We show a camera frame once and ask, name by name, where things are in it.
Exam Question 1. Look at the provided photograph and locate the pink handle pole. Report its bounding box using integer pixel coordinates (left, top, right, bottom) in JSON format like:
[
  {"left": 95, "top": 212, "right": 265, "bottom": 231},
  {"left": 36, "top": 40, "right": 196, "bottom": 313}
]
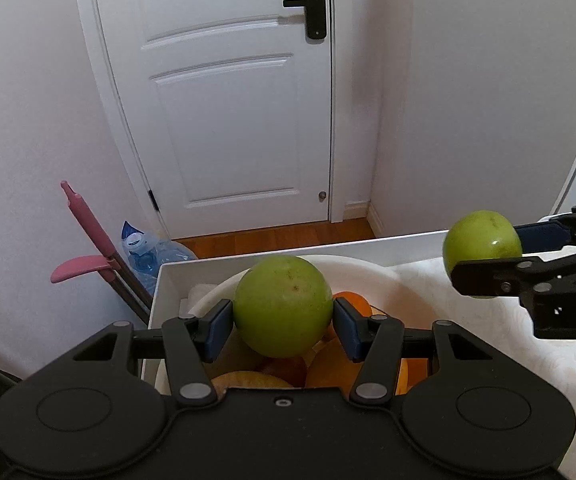
[{"left": 50, "top": 180, "right": 155, "bottom": 323}]

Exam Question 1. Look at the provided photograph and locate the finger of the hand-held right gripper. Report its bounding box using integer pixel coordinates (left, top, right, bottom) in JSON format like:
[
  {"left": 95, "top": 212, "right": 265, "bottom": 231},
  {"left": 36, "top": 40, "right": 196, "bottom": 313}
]
[
  {"left": 450, "top": 244, "right": 576, "bottom": 300},
  {"left": 515, "top": 201, "right": 576, "bottom": 252}
]

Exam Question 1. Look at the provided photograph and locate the yellow brown pear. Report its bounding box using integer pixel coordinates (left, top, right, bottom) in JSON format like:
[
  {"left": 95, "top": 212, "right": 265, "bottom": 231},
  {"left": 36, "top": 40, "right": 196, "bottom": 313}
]
[{"left": 210, "top": 370, "right": 296, "bottom": 390}]

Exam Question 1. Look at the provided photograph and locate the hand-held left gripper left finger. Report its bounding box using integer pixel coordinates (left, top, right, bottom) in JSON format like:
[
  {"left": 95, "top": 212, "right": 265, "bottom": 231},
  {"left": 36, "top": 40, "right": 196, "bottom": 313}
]
[{"left": 72, "top": 299, "right": 233, "bottom": 409}]

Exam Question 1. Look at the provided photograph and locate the green apple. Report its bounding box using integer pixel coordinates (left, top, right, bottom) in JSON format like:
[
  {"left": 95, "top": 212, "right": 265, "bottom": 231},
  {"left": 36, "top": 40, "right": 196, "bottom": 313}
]
[
  {"left": 233, "top": 255, "right": 333, "bottom": 358},
  {"left": 442, "top": 211, "right": 523, "bottom": 299}
]

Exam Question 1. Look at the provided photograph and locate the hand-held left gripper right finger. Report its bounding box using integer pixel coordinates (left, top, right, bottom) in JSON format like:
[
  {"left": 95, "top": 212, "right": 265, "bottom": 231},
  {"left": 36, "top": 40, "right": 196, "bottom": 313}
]
[{"left": 334, "top": 297, "right": 499, "bottom": 404}]

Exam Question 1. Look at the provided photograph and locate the blue water bottle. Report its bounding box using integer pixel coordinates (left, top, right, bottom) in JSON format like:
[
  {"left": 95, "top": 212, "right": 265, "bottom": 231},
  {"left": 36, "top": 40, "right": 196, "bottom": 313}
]
[{"left": 120, "top": 220, "right": 199, "bottom": 302}]

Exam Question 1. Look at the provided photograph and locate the black door lock handle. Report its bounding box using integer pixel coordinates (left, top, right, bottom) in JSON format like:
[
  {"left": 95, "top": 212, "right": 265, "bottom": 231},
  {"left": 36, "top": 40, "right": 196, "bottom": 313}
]
[{"left": 283, "top": 0, "right": 327, "bottom": 41}]

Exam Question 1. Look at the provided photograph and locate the small red fruit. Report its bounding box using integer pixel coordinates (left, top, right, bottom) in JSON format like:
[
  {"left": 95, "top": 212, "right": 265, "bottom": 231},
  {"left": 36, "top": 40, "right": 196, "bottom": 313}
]
[{"left": 260, "top": 356, "right": 309, "bottom": 387}]

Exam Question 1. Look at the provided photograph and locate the small orange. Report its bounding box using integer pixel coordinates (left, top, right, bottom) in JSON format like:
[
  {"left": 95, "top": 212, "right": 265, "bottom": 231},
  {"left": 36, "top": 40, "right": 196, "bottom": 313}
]
[{"left": 332, "top": 291, "right": 375, "bottom": 333}]

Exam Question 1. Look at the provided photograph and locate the large orange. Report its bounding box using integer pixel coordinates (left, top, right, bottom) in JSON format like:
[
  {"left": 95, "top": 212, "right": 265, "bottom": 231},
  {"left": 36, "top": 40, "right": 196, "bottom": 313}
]
[{"left": 305, "top": 340, "right": 371, "bottom": 389}]

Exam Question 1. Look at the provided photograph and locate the white floral tablecloth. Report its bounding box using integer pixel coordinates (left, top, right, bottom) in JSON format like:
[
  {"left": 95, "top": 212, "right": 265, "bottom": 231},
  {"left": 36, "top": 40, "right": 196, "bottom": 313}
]
[{"left": 393, "top": 247, "right": 576, "bottom": 480}]

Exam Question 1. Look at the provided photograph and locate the white door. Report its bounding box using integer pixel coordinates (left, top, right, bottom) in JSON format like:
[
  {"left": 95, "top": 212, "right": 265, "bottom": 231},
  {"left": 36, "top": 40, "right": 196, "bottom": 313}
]
[{"left": 88, "top": 0, "right": 335, "bottom": 228}]

